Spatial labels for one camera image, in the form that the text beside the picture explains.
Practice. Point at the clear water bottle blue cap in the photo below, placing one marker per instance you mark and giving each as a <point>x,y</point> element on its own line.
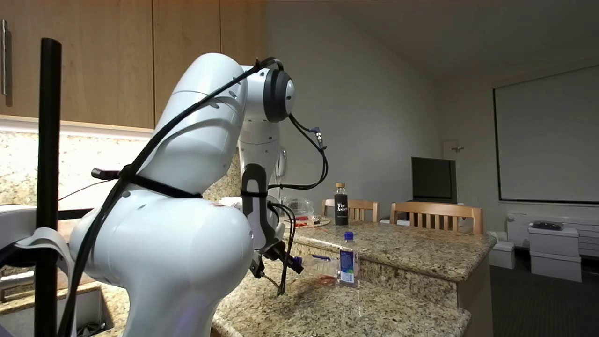
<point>325,282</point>
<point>350,265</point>

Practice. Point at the black vertical pole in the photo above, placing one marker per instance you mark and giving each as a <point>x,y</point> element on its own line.
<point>50,156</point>

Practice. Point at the white wall projection screen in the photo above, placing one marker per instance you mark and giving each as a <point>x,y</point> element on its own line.
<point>550,134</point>

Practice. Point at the dark sauce bottle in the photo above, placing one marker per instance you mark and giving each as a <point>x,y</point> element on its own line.
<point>342,207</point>

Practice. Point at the white printer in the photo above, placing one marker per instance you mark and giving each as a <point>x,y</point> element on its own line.
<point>555,250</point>

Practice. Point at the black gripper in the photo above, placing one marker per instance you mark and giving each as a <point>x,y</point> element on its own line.
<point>277,250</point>

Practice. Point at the wooden slat-back chair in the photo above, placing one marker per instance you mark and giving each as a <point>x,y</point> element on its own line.
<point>438,216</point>
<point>365,211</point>

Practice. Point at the black television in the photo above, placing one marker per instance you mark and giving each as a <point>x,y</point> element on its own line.
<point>434,179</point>

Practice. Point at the clear plastic container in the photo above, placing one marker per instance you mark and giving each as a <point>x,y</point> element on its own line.
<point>305,214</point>

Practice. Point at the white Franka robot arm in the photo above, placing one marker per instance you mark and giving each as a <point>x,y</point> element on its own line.
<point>189,263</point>

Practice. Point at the small white box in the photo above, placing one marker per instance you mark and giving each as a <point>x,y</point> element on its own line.
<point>501,252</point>

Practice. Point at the wooden wall cabinet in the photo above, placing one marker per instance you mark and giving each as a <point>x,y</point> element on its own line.
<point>114,57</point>

